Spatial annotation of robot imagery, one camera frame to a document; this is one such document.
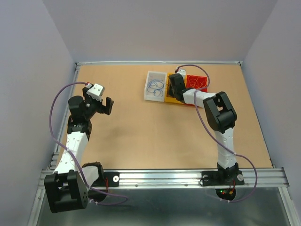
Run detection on yellow thin wires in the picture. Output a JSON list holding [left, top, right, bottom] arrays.
[[188, 75, 208, 90]]

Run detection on aluminium front rail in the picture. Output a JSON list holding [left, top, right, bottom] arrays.
[[37, 167, 289, 189]]

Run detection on yellow plastic bin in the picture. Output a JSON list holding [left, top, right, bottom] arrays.
[[164, 73, 186, 105]]

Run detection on red plastic bin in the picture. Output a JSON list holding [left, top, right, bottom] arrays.
[[185, 75, 207, 92]]

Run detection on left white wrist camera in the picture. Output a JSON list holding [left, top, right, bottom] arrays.
[[86, 83, 105, 102]]

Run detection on blue thin wire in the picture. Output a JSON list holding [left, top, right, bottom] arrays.
[[146, 79, 165, 98]]

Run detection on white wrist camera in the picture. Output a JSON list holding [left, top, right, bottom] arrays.
[[86, 83, 105, 102], [175, 67, 186, 77]]

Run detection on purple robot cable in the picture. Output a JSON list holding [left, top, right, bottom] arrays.
[[49, 81, 129, 207], [176, 65, 257, 203]]

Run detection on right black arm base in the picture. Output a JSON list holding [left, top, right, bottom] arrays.
[[199, 162, 245, 186]]

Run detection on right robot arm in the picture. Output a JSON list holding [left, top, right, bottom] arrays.
[[169, 73, 237, 184]]

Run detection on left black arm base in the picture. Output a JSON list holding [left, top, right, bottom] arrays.
[[83, 170, 120, 187]]

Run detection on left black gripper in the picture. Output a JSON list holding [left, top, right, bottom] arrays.
[[83, 88, 113, 120]]

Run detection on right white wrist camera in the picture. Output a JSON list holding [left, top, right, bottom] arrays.
[[175, 67, 186, 77]]

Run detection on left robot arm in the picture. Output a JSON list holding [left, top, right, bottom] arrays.
[[44, 83, 114, 213]]

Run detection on white plastic bin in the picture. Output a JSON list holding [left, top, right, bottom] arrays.
[[144, 71, 167, 102]]

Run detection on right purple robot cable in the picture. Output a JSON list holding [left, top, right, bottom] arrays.
[[176, 65, 257, 203]]

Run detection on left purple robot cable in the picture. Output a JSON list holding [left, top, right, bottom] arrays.
[[49, 81, 129, 207]]

